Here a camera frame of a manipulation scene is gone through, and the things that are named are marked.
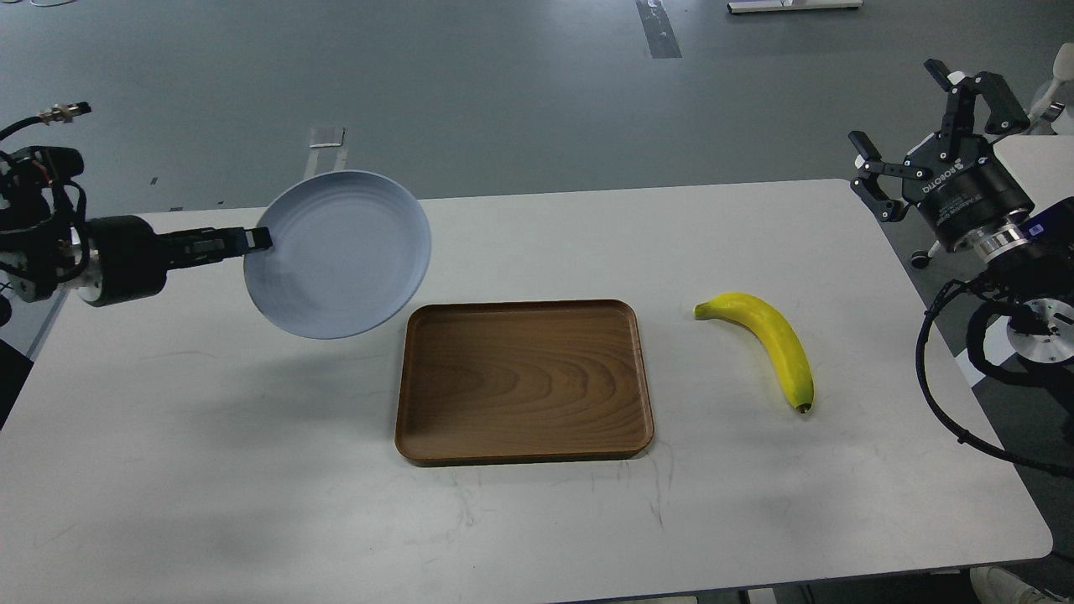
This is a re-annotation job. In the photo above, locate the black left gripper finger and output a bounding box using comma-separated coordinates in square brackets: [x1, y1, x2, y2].
[206, 228, 273, 257]

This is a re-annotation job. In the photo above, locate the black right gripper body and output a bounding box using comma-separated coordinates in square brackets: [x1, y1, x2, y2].
[902, 134, 1035, 251]

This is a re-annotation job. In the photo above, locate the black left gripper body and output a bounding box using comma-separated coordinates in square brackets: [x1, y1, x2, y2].
[83, 216, 211, 307]

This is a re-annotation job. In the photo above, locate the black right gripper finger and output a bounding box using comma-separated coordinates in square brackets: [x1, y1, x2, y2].
[848, 130, 924, 222]
[924, 59, 1030, 160]

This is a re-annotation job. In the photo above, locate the light blue plate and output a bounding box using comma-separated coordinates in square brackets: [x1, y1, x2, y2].
[244, 169, 432, 340]

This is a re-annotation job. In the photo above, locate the yellow banana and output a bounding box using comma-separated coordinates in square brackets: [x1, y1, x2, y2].
[693, 292, 816, 415]

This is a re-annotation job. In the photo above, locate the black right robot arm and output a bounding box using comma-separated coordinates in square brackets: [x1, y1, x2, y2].
[848, 59, 1071, 405]

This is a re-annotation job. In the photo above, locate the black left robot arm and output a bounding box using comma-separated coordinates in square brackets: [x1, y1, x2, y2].
[1, 145, 273, 323]

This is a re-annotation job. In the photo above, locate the white wheeled stand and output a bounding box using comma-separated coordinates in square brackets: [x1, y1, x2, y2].
[1028, 42, 1073, 135]

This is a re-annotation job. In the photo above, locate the brown wooden tray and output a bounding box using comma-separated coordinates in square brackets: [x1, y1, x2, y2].
[394, 299, 655, 466]

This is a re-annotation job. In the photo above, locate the white shoe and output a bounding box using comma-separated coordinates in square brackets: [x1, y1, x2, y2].
[969, 566, 1070, 603]

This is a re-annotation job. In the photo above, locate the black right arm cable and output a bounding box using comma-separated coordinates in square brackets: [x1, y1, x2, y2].
[915, 279, 1074, 481]

